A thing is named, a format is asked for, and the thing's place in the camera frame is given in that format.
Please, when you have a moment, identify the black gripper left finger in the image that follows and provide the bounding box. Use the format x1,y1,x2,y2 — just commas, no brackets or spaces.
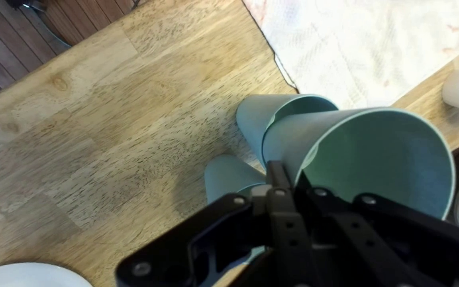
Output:
114,159,316,287

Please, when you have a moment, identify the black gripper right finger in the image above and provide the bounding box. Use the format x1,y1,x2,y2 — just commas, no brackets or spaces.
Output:
296,174,459,287

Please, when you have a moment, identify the wooden top white kitchen island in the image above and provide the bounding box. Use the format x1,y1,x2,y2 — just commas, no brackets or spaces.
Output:
0,0,459,287

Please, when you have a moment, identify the white round plate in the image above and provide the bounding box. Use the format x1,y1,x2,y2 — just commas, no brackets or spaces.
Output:
0,260,95,287

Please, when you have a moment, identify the white stained cloth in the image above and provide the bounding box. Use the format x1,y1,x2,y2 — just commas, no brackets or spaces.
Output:
241,0,459,111

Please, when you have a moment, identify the black object on floor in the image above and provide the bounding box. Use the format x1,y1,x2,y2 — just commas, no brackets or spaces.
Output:
6,0,47,11

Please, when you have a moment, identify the black floor cable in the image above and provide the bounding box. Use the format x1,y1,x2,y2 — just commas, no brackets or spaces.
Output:
20,0,76,51

